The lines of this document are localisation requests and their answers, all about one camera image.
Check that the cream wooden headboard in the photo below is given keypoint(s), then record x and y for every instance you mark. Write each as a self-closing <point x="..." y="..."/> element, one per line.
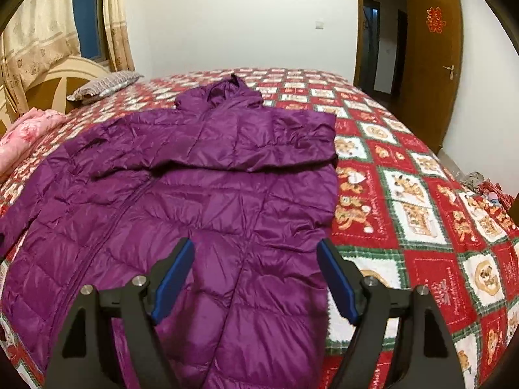
<point x="50" y="90"/>

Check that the clothes pile on floor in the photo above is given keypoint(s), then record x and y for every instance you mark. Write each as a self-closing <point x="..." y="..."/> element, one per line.
<point x="492" y="192"/>

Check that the red double happiness sticker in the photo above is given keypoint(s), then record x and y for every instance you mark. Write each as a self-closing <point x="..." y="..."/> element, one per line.
<point x="434" y="20"/>

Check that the beige left curtain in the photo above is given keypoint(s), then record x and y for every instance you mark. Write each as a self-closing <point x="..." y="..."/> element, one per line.
<point x="40" y="34"/>

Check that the pink floral folded blanket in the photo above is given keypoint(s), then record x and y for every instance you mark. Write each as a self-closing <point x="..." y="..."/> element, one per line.
<point x="22" y="136"/>

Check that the silver door handle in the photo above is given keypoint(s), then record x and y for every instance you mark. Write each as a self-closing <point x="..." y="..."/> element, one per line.
<point x="451" y="70"/>

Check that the white wall switch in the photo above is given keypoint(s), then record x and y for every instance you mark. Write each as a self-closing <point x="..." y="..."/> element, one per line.
<point x="320" y="24"/>

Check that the purple puffer jacket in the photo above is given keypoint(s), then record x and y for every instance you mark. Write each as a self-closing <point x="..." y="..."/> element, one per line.
<point x="253" y="187"/>

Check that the beige right curtain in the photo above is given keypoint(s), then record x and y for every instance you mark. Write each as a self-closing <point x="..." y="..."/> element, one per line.
<point x="114" y="16"/>

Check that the grey striped pillow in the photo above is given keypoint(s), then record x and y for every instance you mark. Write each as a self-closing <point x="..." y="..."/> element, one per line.
<point x="104" y="87"/>

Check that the window with blue pane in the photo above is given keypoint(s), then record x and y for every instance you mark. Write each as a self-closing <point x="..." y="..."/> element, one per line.
<point x="88" y="15"/>

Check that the beige curtain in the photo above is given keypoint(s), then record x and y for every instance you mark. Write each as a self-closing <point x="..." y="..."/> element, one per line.
<point x="40" y="34"/>
<point x="114" y="16"/>

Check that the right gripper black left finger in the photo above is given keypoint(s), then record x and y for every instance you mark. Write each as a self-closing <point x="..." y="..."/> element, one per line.
<point x="85" y="354"/>

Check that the brown wooden door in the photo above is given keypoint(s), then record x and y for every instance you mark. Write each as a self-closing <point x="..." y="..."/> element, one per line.
<point x="427" y="96"/>

